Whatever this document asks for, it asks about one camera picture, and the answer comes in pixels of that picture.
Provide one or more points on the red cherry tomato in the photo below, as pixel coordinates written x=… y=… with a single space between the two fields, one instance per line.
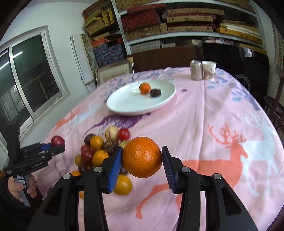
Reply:
x=124 y=134

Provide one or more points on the tan round fruit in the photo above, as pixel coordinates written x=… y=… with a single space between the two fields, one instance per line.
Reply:
x=111 y=133

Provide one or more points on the white board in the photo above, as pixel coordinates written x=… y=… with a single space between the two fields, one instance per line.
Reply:
x=81 y=60

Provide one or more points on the person's left hand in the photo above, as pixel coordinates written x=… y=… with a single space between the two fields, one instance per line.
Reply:
x=32 y=187

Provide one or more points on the stack of blue patterned boxes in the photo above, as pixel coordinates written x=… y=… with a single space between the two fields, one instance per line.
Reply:
x=108 y=52

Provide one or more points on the framed picture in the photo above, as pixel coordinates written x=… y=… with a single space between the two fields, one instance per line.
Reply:
x=114 y=72

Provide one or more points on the small yellow-green fruit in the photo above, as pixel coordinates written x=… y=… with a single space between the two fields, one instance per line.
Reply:
x=123 y=144

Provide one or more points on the pink drink can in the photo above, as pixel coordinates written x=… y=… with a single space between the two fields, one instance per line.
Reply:
x=196 y=70

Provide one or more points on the small red plum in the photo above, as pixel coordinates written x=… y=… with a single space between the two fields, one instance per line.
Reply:
x=85 y=148

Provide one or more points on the small orange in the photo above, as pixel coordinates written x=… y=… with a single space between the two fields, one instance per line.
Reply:
x=96 y=142
x=100 y=157
x=76 y=173

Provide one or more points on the dark water chestnut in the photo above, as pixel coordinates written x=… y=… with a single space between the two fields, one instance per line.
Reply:
x=85 y=168
x=110 y=147
x=123 y=171
x=155 y=92
x=88 y=138

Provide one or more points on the stack of woven boxes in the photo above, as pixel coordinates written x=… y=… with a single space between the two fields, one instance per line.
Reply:
x=177 y=20

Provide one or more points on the brown board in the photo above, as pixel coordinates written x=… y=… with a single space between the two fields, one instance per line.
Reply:
x=164 y=58

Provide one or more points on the wooden chair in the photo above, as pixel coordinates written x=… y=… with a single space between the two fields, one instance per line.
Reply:
x=274 y=111

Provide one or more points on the black board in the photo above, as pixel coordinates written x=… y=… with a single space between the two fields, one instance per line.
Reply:
x=233 y=60

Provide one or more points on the pink printed tablecloth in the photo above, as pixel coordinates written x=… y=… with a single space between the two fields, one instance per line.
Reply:
x=199 y=124

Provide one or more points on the white metal shelf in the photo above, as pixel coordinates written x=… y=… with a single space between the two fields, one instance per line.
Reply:
x=142 y=38

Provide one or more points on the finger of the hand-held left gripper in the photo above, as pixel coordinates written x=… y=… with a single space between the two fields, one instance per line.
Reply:
x=46 y=146
x=56 y=150

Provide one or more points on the small yellow-orange fruit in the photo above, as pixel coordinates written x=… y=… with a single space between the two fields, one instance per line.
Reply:
x=77 y=159

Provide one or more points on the white paper cup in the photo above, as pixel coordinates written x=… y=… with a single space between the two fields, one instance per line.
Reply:
x=209 y=70

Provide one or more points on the sliding window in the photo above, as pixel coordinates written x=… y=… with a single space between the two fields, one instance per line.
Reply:
x=28 y=84

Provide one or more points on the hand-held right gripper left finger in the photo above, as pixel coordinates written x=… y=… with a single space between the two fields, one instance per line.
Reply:
x=115 y=171

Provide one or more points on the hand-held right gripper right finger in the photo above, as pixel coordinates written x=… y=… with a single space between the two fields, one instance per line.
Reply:
x=168 y=172

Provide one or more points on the large orange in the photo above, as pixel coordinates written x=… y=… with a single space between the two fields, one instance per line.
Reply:
x=142 y=157

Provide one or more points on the pink cloth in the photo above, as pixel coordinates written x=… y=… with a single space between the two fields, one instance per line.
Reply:
x=216 y=40

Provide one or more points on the yellow tomato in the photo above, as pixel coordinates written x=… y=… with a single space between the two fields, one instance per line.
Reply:
x=123 y=184

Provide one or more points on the grey patterned panel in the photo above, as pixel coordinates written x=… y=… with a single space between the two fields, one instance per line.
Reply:
x=89 y=51

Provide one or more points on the white plate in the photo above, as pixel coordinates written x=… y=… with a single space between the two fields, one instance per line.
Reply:
x=131 y=100

